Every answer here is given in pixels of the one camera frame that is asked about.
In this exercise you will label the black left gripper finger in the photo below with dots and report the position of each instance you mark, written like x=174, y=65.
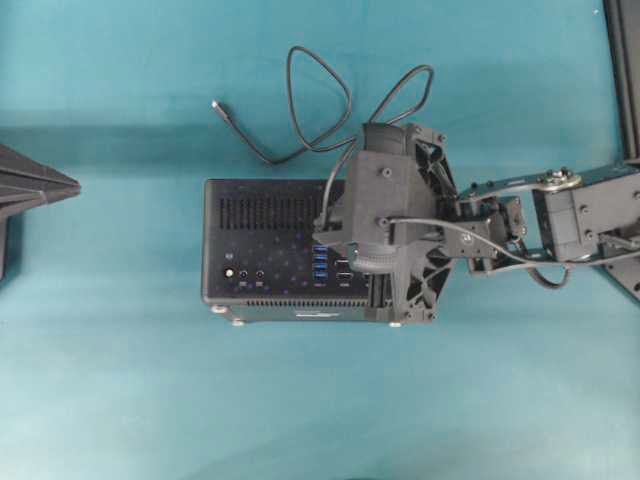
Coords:
x=15, y=200
x=23, y=174

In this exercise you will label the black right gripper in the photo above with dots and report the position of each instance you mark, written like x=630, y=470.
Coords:
x=404, y=287

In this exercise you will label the black mini PC box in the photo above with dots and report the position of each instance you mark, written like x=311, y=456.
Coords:
x=260, y=262

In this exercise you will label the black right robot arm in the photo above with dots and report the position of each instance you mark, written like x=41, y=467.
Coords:
x=557, y=218

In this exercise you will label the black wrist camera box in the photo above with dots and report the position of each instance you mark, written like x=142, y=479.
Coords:
x=377, y=187

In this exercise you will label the black metal frame rail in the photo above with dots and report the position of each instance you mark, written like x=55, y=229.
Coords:
x=622, y=17

